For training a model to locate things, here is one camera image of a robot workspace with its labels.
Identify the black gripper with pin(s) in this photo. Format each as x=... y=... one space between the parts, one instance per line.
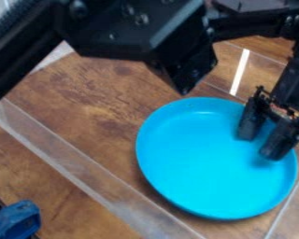
x=278 y=105

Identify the blue round plastic tray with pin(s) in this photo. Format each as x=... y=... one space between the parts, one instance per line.
x=205 y=171

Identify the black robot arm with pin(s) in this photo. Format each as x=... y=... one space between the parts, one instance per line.
x=168 y=34

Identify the clear acrylic enclosure wall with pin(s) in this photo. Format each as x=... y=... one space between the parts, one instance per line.
x=68 y=125

